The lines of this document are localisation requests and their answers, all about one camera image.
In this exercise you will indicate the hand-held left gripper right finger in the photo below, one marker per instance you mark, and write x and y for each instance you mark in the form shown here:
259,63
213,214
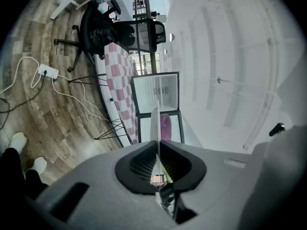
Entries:
192,171

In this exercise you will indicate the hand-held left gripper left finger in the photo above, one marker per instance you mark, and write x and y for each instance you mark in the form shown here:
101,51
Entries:
127,174

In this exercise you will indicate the purple eggplant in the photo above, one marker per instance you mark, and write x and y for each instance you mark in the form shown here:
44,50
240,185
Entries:
166,128

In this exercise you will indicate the white plate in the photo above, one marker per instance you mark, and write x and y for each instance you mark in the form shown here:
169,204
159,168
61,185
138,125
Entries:
155,126

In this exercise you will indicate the black mini fridge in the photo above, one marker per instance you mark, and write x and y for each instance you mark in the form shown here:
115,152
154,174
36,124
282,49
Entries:
148,97

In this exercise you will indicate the black hairpin table leg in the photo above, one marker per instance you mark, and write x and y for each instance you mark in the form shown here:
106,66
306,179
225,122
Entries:
112,128
86,77

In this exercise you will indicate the white shoe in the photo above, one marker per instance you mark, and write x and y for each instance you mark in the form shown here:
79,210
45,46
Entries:
39,165
18,141

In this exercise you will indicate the person's white shirt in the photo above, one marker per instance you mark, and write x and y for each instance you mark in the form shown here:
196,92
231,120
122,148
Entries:
283,176

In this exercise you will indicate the metal ceiling sprinkler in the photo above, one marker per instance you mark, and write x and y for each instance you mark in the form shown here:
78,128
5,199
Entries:
219,80

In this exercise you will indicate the pink checkered tablecloth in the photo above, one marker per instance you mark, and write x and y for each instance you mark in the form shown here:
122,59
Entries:
117,71

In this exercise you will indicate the person's black trousers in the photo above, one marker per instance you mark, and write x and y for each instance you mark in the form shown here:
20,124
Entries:
12,166

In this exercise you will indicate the white power strip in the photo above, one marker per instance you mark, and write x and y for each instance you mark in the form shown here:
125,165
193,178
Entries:
49,71

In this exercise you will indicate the round ceiling lamp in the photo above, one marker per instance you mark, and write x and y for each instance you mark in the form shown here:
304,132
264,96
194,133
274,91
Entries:
172,37

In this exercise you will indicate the black office chair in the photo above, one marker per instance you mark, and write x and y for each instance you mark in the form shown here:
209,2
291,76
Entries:
100,32

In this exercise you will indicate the white wooden stool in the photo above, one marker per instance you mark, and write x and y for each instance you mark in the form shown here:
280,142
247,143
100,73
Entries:
62,2

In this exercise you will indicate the black chest camera mount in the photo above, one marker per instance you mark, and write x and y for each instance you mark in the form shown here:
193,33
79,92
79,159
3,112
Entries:
277,129

